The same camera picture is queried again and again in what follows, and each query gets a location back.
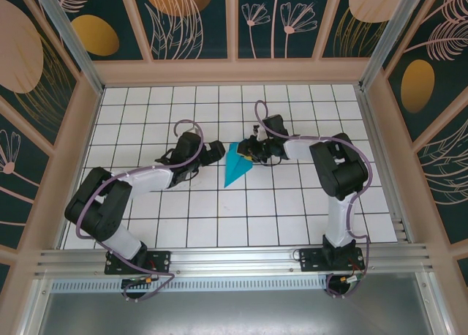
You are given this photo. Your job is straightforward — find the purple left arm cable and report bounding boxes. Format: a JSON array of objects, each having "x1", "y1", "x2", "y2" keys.
[{"x1": 75, "y1": 119, "x2": 203, "y2": 304}]

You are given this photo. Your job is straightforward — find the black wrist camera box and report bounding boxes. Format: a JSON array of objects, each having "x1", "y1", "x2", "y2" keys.
[
  {"x1": 175, "y1": 132, "x2": 205, "y2": 163},
  {"x1": 260, "y1": 114, "x2": 289, "y2": 139}
]

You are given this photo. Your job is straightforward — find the aluminium side rail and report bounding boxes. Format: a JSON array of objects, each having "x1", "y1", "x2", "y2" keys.
[{"x1": 356, "y1": 86, "x2": 416, "y2": 244}]

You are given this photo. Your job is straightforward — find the perforated metal cable tray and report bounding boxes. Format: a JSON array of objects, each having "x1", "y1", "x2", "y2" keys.
[{"x1": 50, "y1": 279, "x2": 420, "y2": 293}]

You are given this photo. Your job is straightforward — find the aluminium corner post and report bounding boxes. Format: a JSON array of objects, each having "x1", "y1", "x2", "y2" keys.
[
  {"x1": 360, "y1": 0, "x2": 427, "y2": 91},
  {"x1": 31, "y1": 0, "x2": 105, "y2": 95}
]

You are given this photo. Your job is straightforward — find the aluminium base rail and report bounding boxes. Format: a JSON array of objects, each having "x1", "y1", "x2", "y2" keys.
[{"x1": 34, "y1": 242, "x2": 434, "y2": 277}]

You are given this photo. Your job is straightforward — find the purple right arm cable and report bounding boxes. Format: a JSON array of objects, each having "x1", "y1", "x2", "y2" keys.
[{"x1": 254, "y1": 100, "x2": 374, "y2": 300}]

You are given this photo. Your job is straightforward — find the grey metal sheet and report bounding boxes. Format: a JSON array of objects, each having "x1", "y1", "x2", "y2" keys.
[{"x1": 36, "y1": 290, "x2": 436, "y2": 335}]

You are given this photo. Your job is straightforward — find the wall panel with yellow oval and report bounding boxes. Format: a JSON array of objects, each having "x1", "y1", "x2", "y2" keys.
[{"x1": 43, "y1": 0, "x2": 151, "y2": 62}]

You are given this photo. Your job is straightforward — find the wall panel orange circle leaves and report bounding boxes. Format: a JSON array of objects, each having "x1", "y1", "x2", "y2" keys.
[{"x1": 130, "y1": 0, "x2": 235, "y2": 61}]

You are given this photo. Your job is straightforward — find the wall panel pink leaf outlines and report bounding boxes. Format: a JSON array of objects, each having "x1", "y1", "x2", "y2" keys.
[{"x1": 412, "y1": 110, "x2": 468, "y2": 245}]

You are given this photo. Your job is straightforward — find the wall panel single flower outline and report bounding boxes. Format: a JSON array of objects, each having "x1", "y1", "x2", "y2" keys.
[{"x1": 0, "y1": 95, "x2": 51, "y2": 250}]

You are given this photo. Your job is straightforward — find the wall panel large pink oval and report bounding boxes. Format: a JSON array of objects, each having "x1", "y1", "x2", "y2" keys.
[{"x1": 0, "y1": 0, "x2": 82, "y2": 150}]

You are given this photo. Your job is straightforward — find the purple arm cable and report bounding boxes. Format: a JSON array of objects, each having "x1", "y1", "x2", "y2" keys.
[
  {"x1": 254, "y1": 100, "x2": 374, "y2": 300},
  {"x1": 75, "y1": 119, "x2": 203, "y2": 304}
]

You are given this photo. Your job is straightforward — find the wall panel pink oval grass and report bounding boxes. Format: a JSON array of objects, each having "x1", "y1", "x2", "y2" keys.
[{"x1": 320, "y1": 0, "x2": 407, "y2": 60}]

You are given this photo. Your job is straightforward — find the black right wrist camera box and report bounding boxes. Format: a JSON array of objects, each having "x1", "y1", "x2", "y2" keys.
[{"x1": 260, "y1": 114, "x2": 289, "y2": 139}]

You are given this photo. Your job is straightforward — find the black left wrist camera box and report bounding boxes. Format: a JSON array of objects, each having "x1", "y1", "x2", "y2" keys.
[{"x1": 175, "y1": 132, "x2": 205, "y2": 163}]

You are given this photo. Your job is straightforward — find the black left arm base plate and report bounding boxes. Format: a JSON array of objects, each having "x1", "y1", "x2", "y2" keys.
[{"x1": 105, "y1": 249, "x2": 173, "y2": 276}]

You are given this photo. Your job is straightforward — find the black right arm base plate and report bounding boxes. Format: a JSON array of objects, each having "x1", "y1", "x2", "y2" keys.
[{"x1": 298, "y1": 246, "x2": 366, "y2": 274}]

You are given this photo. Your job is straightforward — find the wall panel with pink flowers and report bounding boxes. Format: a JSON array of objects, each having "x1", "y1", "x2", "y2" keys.
[{"x1": 237, "y1": 0, "x2": 323, "y2": 61}]

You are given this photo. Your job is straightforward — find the teal cloth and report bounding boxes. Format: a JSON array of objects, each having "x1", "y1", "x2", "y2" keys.
[{"x1": 223, "y1": 141, "x2": 254, "y2": 189}]

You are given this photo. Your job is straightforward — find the wall panel fern orange oval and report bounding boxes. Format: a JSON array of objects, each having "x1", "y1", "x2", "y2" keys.
[{"x1": 383, "y1": 0, "x2": 468, "y2": 143}]

